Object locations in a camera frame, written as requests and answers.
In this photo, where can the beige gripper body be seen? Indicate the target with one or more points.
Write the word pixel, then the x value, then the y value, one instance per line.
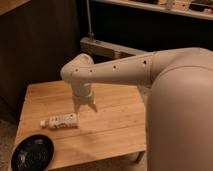
pixel 84 100

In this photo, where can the metal pole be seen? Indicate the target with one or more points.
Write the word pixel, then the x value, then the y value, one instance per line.
pixel 90 31

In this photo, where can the dark wooden cabinet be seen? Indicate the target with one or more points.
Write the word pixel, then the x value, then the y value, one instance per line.
pixel 36 40

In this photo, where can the wooden table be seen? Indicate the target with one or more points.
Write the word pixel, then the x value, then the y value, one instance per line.
pixel 115 128

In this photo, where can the wooden shelf beam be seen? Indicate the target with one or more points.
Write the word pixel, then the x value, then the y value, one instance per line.
pixel 95 47

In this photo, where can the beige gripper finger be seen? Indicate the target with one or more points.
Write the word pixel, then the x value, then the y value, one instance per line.
pixel 93 106
pixel 76 108

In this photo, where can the black ceramic bowl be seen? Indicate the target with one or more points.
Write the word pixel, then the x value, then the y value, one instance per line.
pixel 34 153

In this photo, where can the upper wooden shelf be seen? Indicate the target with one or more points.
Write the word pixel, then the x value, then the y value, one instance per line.
pixel 158 8

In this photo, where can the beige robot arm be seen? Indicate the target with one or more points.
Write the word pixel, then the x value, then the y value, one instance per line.
pixel 179 111

